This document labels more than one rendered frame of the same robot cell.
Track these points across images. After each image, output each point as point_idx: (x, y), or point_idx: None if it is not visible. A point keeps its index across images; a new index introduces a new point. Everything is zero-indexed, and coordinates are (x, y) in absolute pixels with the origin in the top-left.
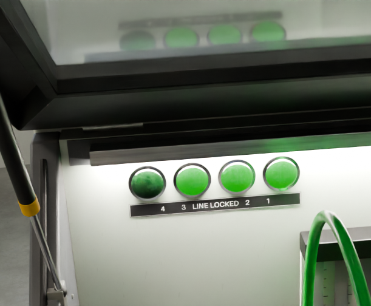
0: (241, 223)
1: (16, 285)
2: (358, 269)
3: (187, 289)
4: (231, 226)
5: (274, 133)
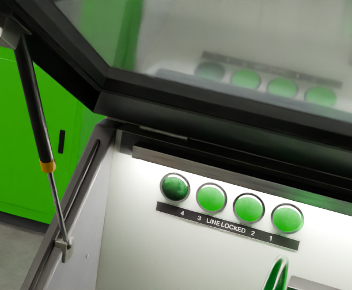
0: (243, 249)
1: None
2: None
3: (185, 287)
4: (234, 248)
5: (287, 181)
